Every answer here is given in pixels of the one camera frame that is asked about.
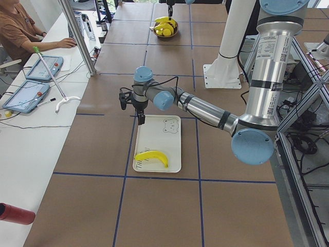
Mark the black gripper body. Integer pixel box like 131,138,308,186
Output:
133,101,148,116
166,0,175,6

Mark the yellow banana moved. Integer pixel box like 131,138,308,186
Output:
134,150,169,168
155,16,176,23

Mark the brown woven fruit basket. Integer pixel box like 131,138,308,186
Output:
152,26,178,38

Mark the yellow banana in basket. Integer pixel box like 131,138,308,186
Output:
154,23,177,34

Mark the yellow lemon in basket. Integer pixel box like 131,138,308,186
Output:
162,28,172,37

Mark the white rectangular bear plate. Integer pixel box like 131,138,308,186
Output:
133,115,181,173

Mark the metal cup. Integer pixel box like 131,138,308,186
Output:
100,22,107,31

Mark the white stand with rod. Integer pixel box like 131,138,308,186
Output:
32,46,81,114

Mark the white paper sheet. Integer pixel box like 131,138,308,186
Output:
61,55,72,72

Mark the upper blue teach pendant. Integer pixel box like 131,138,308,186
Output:
26,55,64,82

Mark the blue teach pendant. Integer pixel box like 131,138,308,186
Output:
2,80,50,113
26,55,64,82

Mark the lower blue teach pendant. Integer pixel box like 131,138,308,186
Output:
2,80,50,113

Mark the small yellow tape roll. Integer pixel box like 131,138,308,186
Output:
5,111,12,118

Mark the seated person brown shirt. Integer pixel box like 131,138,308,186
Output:
1,1,77,66

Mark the red cylinder bottle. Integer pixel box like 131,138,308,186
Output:
1,203,35,225

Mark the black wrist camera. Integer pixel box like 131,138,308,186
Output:
119,91,132,110

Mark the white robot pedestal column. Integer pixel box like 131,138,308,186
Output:
203,0,256,89

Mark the aluminium frame post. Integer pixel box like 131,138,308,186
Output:
58,0,96,76

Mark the aluminium side table frame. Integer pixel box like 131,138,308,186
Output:
243,33,329,247

